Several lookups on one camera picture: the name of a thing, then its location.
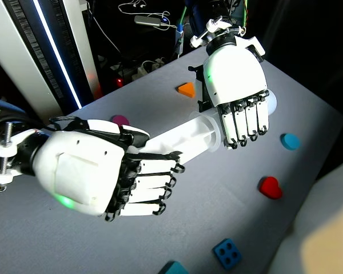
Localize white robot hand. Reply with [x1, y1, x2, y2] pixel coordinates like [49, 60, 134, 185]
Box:
[202, 35, 271, 151]
[31, 115, 186, 223]

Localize large translucent plastic syringe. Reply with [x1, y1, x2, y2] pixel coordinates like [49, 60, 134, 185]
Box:
[137, 90, 278, 172]

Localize orange triangle block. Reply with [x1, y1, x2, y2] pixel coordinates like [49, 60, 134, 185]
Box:
[176, 82, 196, 99]

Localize magenta round block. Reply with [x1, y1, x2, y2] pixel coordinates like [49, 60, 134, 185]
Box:
[111, 114, 130, 127]

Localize grey table cloth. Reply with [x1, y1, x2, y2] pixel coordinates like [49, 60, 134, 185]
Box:
[0, 42, 343, 274]

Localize white power strip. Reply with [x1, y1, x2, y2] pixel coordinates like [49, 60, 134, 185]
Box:
[131, 58, 166, 80]

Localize teal round disc block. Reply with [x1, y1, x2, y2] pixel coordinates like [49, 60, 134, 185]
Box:
[280, 132, 301, 151]

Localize grey power bank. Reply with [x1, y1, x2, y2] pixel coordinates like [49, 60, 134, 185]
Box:
[134, 15, 164, 29]

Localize red heart block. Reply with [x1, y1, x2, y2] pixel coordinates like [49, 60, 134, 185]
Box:
[258, 176, 283, 200]

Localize white earphones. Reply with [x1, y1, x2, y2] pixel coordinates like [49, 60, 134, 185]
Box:
[118, 0, 148, 14]

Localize teal rounded rectangular block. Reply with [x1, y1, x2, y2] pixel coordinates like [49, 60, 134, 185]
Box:
[158, 261, 189, 274]

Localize white cabinet with light strip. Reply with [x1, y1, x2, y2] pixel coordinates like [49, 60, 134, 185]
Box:
[0, 0, 102, 111]

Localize blue block with four holes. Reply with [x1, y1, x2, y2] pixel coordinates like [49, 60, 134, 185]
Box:
[212, 238, 242, 270]

